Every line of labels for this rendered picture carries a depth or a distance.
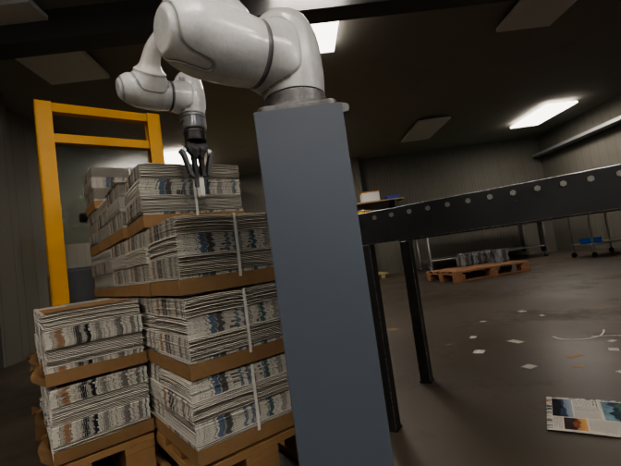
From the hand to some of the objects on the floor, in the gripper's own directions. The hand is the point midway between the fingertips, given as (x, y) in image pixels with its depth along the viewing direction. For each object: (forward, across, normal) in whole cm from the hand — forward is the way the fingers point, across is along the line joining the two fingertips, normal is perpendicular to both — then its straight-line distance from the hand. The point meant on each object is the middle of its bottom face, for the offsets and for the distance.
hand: (200, 187), depth 135 cm
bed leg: (+96, -51, +26) cm, 112 cm away
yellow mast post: (+96, -33, -152) cm, 183 cm away
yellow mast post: (+96, +33, -152) cm, 183 cm away
